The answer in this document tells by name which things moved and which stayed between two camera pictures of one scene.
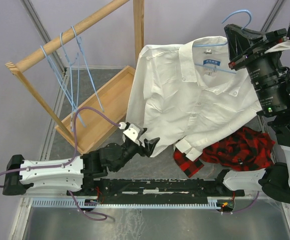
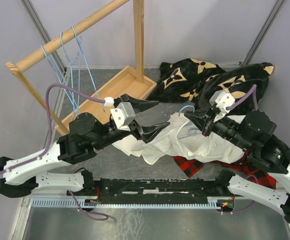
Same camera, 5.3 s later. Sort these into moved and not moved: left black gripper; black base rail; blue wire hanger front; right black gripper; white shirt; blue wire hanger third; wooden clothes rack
Moved: right black gripper; left black gripper; white shirt
Not moved: blue wire hanger third; wooden clothes rack; black base rail; blue wire hanger front
